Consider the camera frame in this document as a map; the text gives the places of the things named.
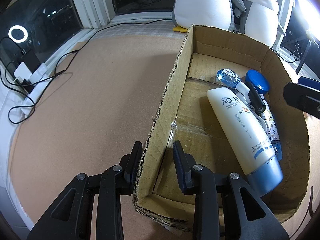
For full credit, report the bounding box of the brown cardboard box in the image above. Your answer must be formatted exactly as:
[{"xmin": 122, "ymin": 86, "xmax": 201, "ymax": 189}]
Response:
[{"xmin": 133, "ymin": 26, "xmax": 319, "ymax": 238}]

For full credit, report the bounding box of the clear hand sanitizer bottle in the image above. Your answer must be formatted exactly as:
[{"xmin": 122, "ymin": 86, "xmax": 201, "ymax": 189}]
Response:
[{"xmin": 216, "ymin": 68, "xmax": 249, "ymax": 96}]

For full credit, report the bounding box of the patterned white blue pouch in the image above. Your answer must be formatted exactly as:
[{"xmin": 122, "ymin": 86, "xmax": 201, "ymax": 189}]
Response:
[{"xmin": 259, "ymin": 94, "xmax": 283, "ymax": 161}]

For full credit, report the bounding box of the blue round lid container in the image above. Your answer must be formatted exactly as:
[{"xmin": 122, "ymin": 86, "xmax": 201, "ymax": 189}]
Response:
[{"xmin": 245, "ymin": 69, "xmax": 270, "ymax": 95}]

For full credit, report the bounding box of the black tripod stand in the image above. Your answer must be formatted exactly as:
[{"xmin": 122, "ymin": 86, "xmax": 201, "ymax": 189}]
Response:
[{"xmin": 280, "ymin": 34, "xmax": 319, "ymax": 78}]

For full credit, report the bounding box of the white sunscreen tube blue cap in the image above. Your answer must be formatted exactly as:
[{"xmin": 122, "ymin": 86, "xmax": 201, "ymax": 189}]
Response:
[{"xmin": 207, "ymin": 87, "xmax": 283, "ymax": 197}]

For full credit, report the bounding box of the small grey white penguin plush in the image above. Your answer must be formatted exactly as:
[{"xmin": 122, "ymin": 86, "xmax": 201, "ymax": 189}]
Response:
[{"xmin": 240, "ymin": 0, "xmax": 279, "ymax": 47}]

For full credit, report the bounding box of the white power strip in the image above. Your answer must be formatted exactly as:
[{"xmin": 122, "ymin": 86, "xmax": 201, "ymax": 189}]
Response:
[{"xmin": 14, "ymin": 62, "xmax": 49, "ymax": 105}]

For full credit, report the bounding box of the large grey white penguin plush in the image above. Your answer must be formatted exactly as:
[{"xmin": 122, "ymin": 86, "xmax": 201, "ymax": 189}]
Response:
[{"xmin": 172, "ymin": 0, "xmax": 247, "ymax": 33}]

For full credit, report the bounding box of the black cable on floor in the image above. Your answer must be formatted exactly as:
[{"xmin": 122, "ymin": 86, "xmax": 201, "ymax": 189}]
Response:
[{"xmin": 0, "ymin": 17, "xmax": 173, "ymax": 125}]

